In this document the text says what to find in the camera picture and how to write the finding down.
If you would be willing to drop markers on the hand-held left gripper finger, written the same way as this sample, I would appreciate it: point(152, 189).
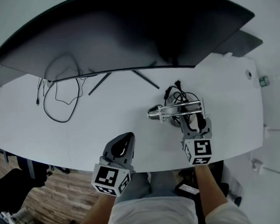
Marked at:
point(130, 152)
point(115, 147)

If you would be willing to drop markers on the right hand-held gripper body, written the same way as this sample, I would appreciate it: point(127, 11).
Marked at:
point(200, 150)

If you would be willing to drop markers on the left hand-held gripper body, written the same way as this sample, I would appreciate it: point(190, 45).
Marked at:
point(107, 176)

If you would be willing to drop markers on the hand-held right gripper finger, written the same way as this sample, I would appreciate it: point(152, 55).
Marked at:
point(202, 123)
point(185, 126)

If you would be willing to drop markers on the person's right forearm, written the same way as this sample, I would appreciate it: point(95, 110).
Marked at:
point(209, 190)

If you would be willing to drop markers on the person's left forearm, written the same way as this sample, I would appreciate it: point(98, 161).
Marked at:
point(96, 211)

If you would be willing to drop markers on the white desk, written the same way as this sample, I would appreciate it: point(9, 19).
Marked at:
point(121, 115)

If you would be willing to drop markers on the person's grey trousers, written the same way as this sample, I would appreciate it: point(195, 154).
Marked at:
point(139, 185)

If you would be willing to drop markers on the black rectangular device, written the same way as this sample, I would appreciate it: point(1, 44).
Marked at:
point(187, 190)

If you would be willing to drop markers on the person's white shirt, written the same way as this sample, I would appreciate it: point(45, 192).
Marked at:
point(153, 217)

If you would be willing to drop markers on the white divider clip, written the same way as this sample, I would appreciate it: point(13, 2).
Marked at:
point(227, 55)

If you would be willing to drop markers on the clear bottle with green label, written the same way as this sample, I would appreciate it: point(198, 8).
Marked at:
point(264, 81)

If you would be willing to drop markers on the black curved monitor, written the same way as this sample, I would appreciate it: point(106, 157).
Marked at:
point(125, 29)

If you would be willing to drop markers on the white wall socket box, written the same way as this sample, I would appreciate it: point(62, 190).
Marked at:
point(258, 165)

